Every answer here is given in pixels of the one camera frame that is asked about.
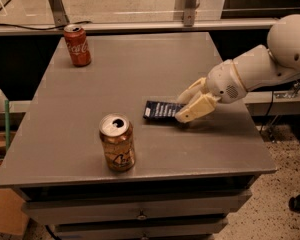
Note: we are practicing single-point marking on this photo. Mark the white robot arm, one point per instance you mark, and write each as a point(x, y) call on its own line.
point(275, 63)

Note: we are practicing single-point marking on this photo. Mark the metal frame bracket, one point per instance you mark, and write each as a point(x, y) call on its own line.
point(189, 12)
point(58, 11)

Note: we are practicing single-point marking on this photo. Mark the metal frame bracket left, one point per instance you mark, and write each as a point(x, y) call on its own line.
point(58, 11)

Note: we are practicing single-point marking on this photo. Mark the black chair caster wheel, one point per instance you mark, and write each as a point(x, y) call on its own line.
point(294, 204)

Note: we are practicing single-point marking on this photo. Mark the grey drawer cabinet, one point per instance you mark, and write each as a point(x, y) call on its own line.
point(186, 178)

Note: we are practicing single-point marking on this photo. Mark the blue rxbar wrapper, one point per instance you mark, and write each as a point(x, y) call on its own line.
point(161, 110)

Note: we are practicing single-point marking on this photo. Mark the orange gold soda can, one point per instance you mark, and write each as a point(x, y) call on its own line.
point(116, 135)

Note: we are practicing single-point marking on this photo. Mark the metal frame bracket right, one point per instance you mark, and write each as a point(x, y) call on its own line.
point(189, 12)

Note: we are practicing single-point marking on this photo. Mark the green pole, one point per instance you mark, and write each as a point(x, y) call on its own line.
point(7, 124)

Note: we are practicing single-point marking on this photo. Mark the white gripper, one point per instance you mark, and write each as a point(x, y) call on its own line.
point(223, 80)

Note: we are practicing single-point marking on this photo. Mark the red coca-cola can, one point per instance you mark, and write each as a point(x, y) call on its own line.
point(77, 45)

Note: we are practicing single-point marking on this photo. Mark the cardboard box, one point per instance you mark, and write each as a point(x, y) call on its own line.
point(13, 222)

